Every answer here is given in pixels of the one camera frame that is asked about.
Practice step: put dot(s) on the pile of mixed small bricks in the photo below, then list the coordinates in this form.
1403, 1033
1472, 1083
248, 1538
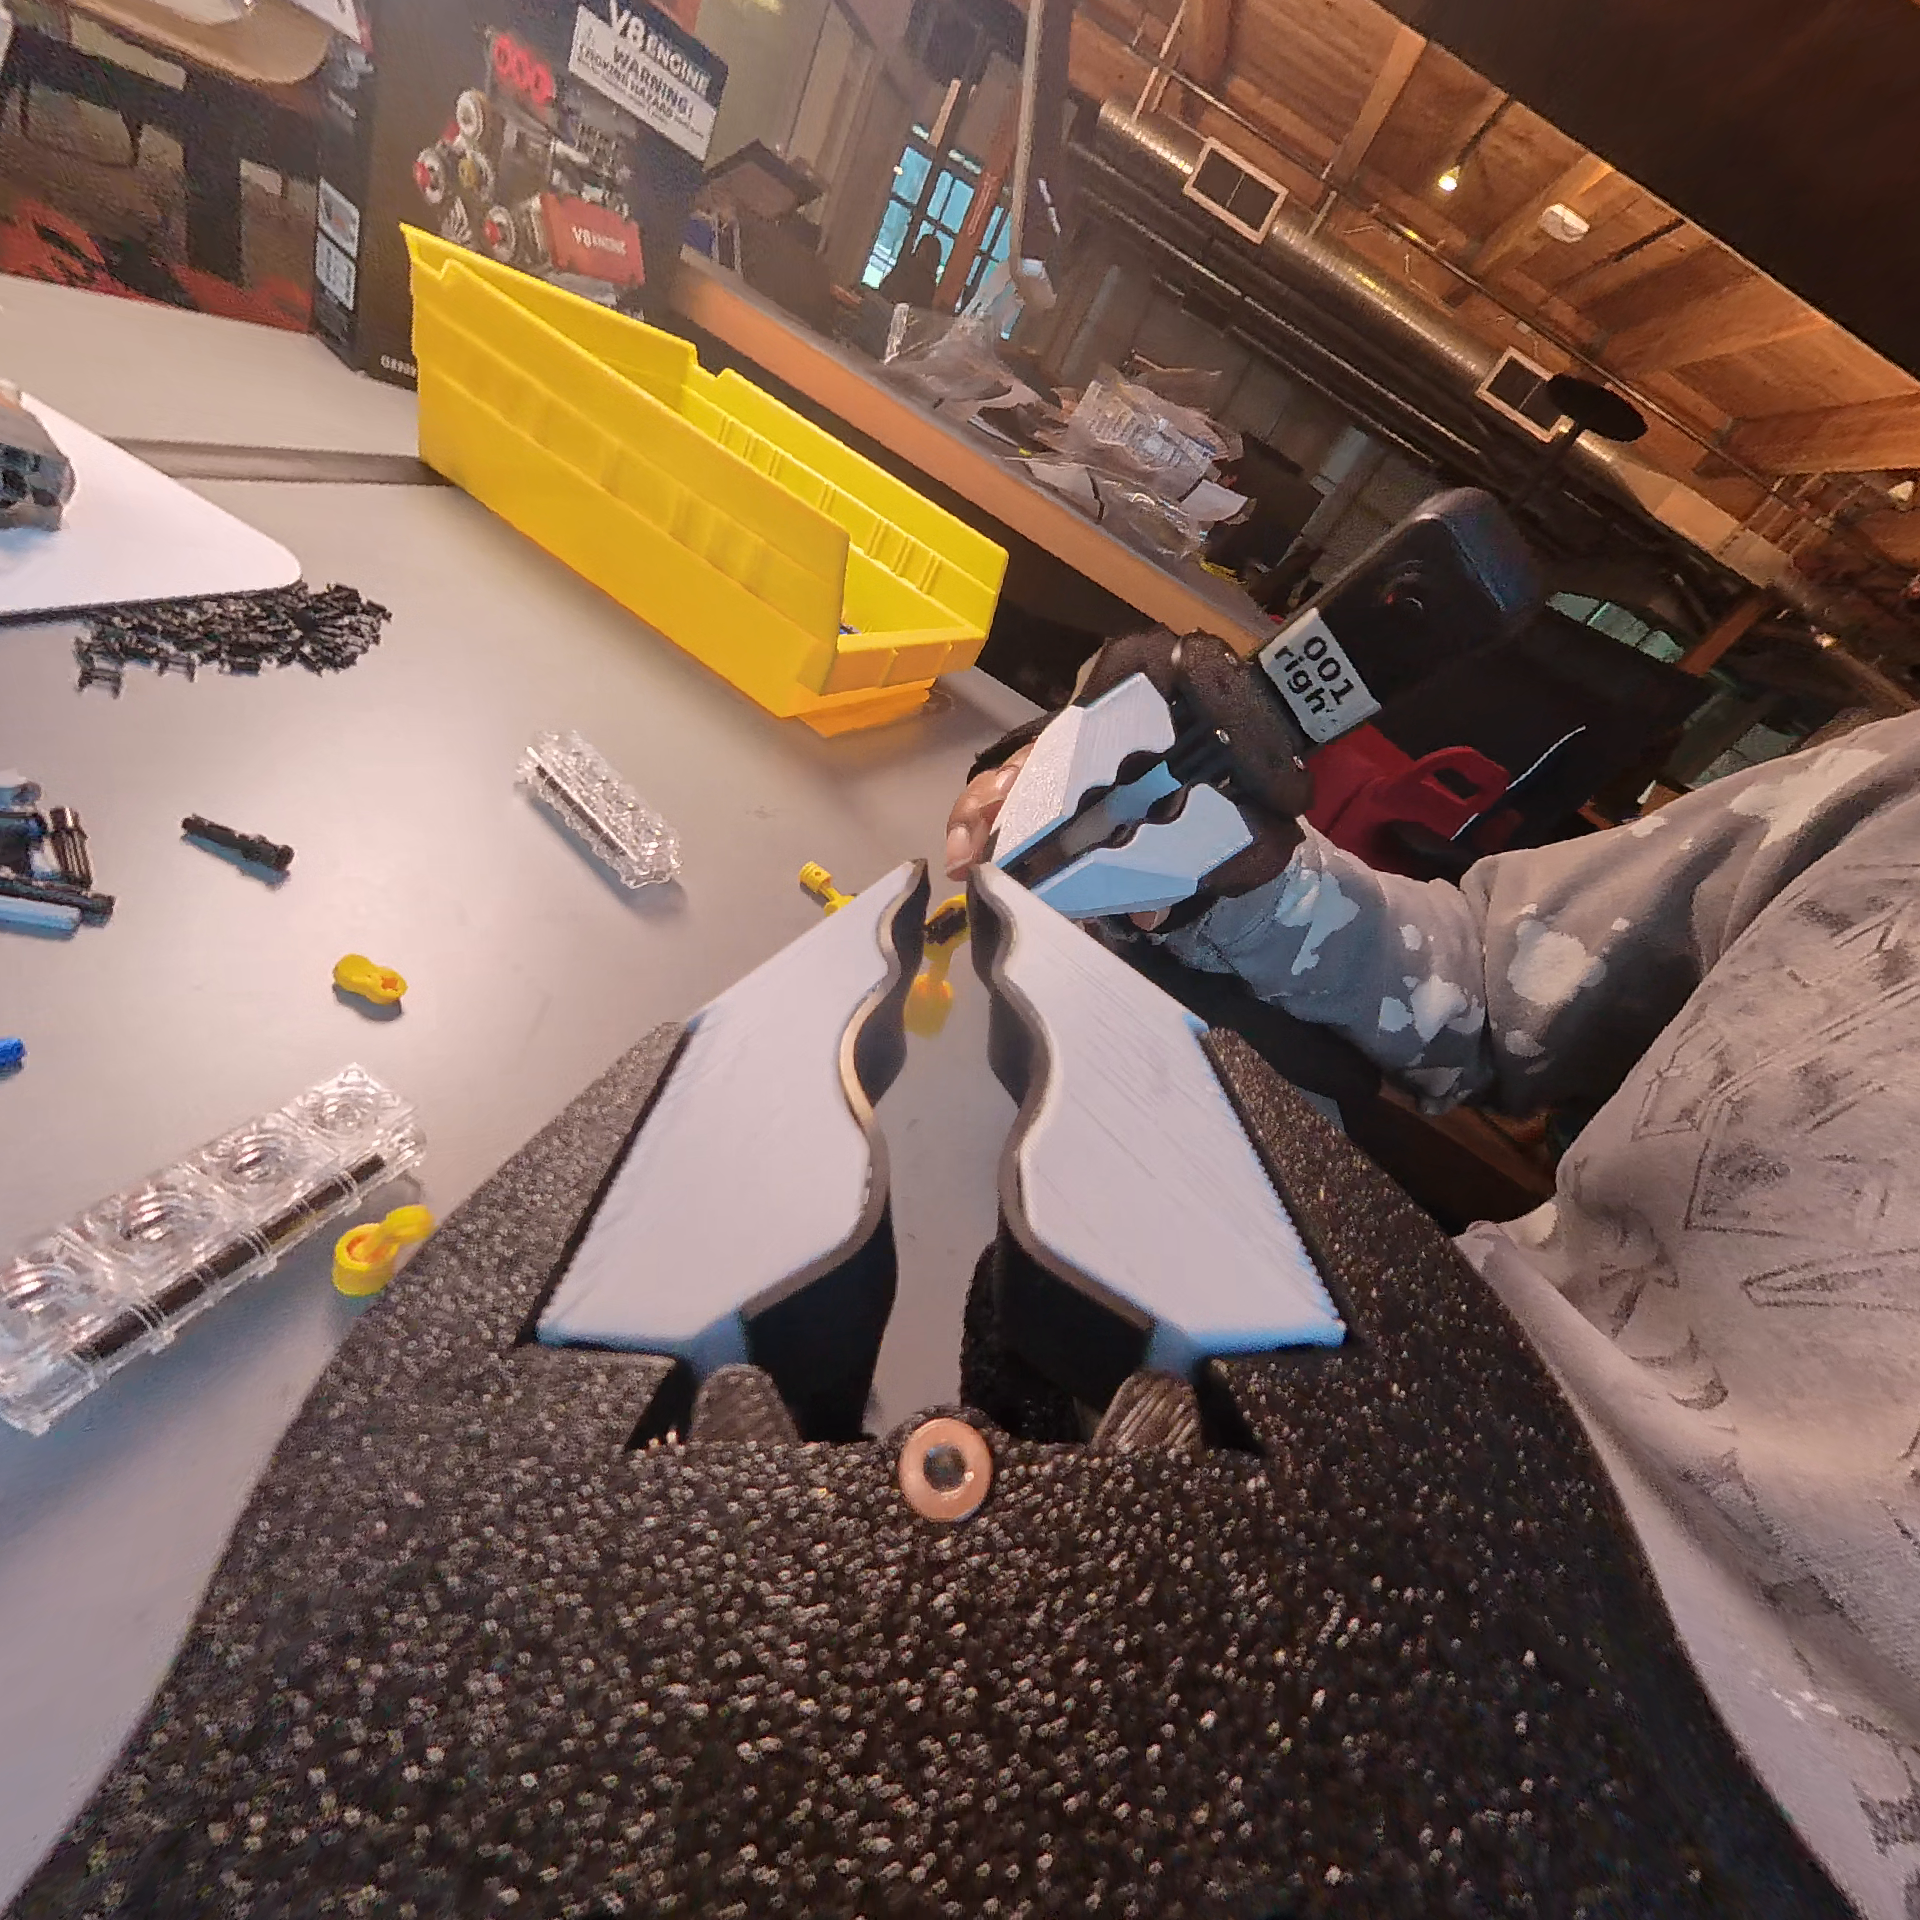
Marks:
43, 855

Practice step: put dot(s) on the person's right hand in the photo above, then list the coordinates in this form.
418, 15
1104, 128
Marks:
991, 809

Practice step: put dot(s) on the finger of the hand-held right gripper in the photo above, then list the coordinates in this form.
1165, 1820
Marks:
1089, 743
1154, 863

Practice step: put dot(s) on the black connector pin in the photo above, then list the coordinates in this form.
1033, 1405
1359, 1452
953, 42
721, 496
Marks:
240, 843

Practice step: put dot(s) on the black toy engine box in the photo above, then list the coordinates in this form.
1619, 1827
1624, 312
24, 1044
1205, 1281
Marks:
389, 148

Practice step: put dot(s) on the person's grey sweatshirt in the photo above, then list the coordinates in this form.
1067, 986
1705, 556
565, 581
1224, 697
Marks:
1724, 1200

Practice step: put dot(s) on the pile of clear plastic bags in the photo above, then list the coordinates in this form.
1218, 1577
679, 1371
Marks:
1125, 434

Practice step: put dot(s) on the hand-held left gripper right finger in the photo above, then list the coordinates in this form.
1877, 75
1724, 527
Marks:
1154, 1185

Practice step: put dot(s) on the metal ventilation duct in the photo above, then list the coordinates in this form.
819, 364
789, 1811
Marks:
1348, 284

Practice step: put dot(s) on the yellow toy piston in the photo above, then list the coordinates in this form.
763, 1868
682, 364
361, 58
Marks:
930, 1002
357, 1260
820, 883

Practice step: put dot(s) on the yellow flat connector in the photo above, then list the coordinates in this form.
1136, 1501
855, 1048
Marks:
360, 979

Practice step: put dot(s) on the clear cylinder block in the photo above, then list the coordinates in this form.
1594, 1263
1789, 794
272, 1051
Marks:
599, 809
195, 1260

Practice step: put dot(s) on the red plastic object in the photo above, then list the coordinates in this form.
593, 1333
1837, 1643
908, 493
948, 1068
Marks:
1410, 796

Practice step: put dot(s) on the yellow plastic bin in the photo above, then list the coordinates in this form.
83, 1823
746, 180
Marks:
599, 450

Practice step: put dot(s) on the grey desk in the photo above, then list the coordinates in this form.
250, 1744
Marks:
495, 628

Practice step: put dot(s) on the grey toy motor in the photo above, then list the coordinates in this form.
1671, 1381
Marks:
29, 465

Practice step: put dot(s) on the white book stand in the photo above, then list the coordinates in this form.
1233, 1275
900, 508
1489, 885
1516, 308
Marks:
148, 540

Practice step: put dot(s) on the wooden table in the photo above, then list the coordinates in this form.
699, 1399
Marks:
900, 428

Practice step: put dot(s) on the pile of black pins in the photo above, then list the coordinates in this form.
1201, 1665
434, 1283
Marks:
253, 628

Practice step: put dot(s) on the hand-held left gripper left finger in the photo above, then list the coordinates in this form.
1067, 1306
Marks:
721, 1185

